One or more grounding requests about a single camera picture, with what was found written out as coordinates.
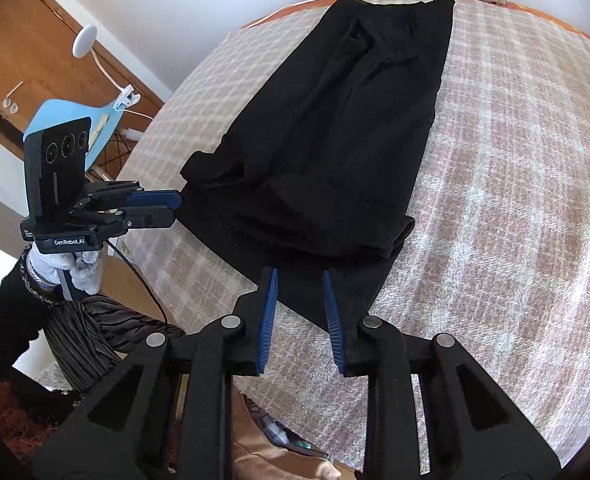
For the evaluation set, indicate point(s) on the white clip lamp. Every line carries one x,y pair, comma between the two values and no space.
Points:
85,42

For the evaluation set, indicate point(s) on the wooden door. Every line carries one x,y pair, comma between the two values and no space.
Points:
40,35

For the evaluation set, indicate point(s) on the person's left forearm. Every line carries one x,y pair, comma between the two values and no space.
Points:
5,320

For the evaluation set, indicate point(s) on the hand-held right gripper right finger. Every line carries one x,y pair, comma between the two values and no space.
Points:
334,320

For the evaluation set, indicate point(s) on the person's left hand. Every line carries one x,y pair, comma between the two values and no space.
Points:
50,265

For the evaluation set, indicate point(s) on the person's striped grey skirt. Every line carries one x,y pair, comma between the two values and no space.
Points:
100,330

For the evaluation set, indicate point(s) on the pink plaid blanket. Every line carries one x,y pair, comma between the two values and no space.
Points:
500,185

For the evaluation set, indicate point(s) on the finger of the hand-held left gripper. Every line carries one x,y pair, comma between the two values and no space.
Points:
150,218
155,199

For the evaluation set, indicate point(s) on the light blue chair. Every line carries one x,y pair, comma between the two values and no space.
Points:
60,112

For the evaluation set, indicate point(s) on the orange tablecloth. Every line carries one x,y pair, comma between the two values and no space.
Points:
295,10

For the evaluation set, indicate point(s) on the black t-shirt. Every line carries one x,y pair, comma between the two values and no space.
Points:
335,135

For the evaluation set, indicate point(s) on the tan cloth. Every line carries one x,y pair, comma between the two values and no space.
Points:
260,450

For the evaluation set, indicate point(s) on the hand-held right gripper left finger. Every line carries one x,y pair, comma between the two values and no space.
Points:
267,320

